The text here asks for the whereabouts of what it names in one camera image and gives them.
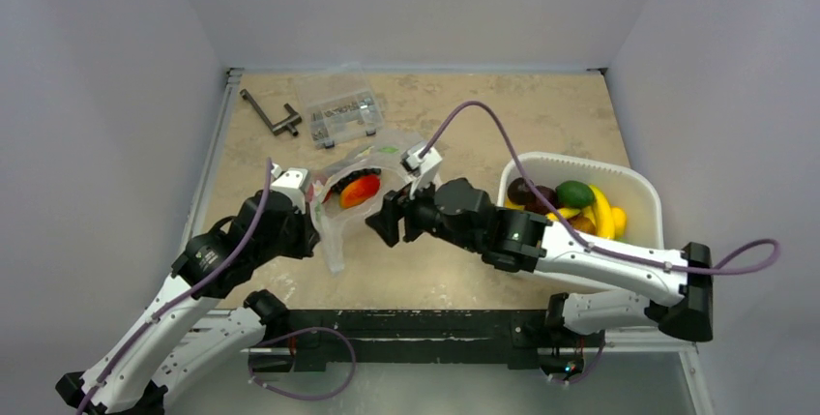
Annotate orange fake fruit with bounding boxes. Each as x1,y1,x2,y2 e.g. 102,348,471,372
339,175,381,210

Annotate clear plastic bag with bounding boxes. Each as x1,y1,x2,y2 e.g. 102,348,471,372
309,130,423,275

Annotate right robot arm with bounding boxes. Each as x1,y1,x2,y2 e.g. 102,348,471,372
366,178,714,344

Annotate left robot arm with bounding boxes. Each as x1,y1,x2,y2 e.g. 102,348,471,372
56,189,318,414

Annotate dark fake grapes in bag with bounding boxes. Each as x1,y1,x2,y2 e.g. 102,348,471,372
324,167,382,202

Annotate dark red fake fruit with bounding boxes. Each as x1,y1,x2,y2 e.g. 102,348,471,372
505,177,560,215

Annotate dark green fake avocado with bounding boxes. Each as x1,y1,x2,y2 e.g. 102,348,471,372
555,180,596,209

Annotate brown fake kiwi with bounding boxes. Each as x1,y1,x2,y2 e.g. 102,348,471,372
570,215,597,235

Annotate yellow fake banana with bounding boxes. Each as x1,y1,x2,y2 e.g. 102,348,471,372
547,183,616,240

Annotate yellow fake lemon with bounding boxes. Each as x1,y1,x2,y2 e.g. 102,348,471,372
611,207,628,239

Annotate black metal T-wrench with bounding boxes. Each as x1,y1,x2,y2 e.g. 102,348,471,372
239,88,303,137

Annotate clear plastic screw box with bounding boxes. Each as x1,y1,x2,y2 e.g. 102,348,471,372
293,69,384,149

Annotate white plastic basket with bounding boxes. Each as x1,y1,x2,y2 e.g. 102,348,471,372
496,151,663,294

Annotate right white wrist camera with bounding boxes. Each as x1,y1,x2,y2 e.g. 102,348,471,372
400,142,443,199

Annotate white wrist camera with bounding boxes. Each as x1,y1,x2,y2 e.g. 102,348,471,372
269,163,310,213
400,142,443,199

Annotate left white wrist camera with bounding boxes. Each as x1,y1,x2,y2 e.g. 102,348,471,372
269,163,310,213

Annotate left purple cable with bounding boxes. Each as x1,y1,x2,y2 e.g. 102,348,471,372
75,157,277,415

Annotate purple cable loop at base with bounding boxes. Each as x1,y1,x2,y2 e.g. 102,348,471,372
247,326,358,401

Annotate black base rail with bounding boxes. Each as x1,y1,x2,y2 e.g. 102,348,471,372
248,310,604,373

